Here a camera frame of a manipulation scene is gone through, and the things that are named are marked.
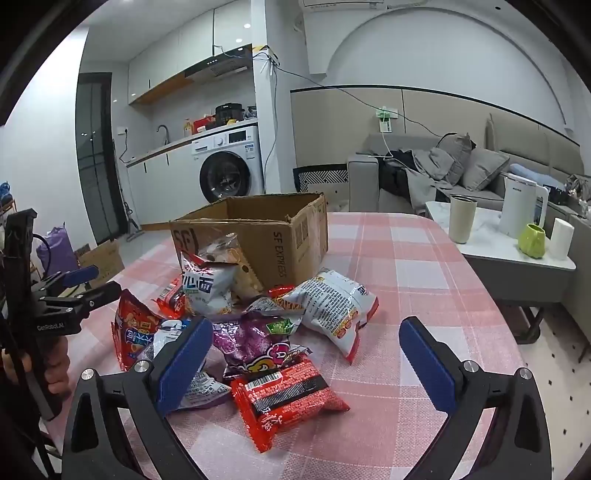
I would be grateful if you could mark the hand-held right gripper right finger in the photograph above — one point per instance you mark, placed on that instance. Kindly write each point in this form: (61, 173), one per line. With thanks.
(427, 364)

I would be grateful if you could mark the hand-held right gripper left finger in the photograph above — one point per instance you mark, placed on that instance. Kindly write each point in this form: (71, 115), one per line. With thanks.
(184, 364)

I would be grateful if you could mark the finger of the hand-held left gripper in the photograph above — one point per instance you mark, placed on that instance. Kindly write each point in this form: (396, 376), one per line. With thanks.
(101, 293)
(81, 275)

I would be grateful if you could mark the white printed snack packet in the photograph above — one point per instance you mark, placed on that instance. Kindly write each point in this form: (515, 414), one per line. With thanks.
(205, 392)

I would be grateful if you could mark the large red snack packet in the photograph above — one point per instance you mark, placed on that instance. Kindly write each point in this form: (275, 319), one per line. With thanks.
(131, 323)

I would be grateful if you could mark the small red snack packet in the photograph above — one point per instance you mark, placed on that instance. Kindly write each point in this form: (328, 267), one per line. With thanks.
(171, 300)

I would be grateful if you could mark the purple snack packet green label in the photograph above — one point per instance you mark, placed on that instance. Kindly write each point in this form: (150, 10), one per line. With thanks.
(258, 341)

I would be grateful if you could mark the white blue noodle packet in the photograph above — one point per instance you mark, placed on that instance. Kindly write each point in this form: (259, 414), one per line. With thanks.
(203, 288)

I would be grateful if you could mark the clear cookie packet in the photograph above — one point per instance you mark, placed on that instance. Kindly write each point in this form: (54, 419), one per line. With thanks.
(242, 277)

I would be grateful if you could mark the red noodle packet black band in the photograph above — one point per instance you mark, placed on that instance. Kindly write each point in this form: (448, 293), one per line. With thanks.
(286, 397)

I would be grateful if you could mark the white snack packet red edge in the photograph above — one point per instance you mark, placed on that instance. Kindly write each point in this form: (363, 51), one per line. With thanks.
(328, 304)

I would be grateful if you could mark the brown cardboard box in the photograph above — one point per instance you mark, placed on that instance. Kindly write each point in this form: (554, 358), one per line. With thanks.
(286, 244)

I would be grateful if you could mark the person's left forearm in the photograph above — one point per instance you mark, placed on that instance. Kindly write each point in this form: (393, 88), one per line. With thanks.
(14, 429)

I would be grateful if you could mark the person's left hand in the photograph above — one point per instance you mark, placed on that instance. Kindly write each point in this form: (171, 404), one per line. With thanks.
(11, 367)

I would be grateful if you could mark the small cardboard floor box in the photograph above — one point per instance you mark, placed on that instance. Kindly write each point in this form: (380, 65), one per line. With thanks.
(104, 263)

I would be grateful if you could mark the purple plastic bag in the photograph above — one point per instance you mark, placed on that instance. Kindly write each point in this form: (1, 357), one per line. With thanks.
(55, 251)

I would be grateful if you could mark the shoe rack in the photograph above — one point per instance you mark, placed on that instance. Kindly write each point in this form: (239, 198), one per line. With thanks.
(7, 198)

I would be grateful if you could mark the floor mop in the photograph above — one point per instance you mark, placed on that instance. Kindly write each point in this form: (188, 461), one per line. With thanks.
(131, 228)

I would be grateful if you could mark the pink plaid tablecloth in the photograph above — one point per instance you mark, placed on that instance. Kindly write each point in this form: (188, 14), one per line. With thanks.
(406, 286)

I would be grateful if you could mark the white kitchen base cabinets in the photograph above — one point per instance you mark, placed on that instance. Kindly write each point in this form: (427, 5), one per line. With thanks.
(157, 189)

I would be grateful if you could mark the dark glass door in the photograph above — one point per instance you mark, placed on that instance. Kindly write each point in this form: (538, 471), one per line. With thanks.
(97, 161)

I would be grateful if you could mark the beige tumbler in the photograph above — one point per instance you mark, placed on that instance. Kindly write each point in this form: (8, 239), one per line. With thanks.
(462, 221)

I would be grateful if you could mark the green mug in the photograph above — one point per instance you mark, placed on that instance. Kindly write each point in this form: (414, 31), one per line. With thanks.
(531, 242)

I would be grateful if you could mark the metal kitchen faucet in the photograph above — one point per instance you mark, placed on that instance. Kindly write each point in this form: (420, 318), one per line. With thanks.
(164, 131)

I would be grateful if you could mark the white washing machine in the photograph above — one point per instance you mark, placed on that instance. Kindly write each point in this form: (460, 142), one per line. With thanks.
(231, 170)

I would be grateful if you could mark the yellow bottle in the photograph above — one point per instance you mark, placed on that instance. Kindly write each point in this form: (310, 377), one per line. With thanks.
(187, 128)

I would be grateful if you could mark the white electric kettle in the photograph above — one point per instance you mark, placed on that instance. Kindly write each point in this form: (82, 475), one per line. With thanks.
(519, 207)

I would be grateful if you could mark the white paper roll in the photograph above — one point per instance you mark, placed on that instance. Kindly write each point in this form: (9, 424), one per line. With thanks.
(561, 240)

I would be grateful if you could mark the grey coat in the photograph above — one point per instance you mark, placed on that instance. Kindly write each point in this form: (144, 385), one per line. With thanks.
(429, 180)

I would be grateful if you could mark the black clothing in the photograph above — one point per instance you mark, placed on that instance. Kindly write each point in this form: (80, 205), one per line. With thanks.
(395, 177)

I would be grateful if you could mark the grey sofa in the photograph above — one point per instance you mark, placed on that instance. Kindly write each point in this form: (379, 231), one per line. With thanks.
(362, 184)

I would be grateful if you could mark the red kitchen container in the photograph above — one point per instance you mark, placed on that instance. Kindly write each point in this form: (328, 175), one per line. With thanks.
(203, 124)

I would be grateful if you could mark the light grey pillow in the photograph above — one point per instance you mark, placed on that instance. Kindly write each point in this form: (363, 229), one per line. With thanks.
(485, 168)

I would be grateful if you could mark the dark grey pillow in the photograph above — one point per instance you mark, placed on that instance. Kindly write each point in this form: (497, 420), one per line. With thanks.
(455, 152)

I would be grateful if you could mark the light blue towel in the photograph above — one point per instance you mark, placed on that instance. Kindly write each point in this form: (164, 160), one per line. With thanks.
(535, 176)

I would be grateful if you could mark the black rice cooker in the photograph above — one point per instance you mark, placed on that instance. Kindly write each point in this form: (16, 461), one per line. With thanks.
(228, 114)

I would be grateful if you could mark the black range hood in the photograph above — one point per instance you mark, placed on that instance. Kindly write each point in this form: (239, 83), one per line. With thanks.
(221, 64)

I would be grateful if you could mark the white router box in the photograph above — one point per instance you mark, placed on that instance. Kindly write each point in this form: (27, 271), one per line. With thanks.
(265, 53)

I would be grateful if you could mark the white air conditioner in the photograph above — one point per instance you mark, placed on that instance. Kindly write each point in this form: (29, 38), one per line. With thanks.
(341, 3)

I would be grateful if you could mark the white wall cabinets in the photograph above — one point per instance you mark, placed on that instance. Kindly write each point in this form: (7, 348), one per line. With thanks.
(175, 50)

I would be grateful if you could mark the white wall power strip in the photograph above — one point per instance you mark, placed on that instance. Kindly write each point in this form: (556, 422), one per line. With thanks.
(385, 121)

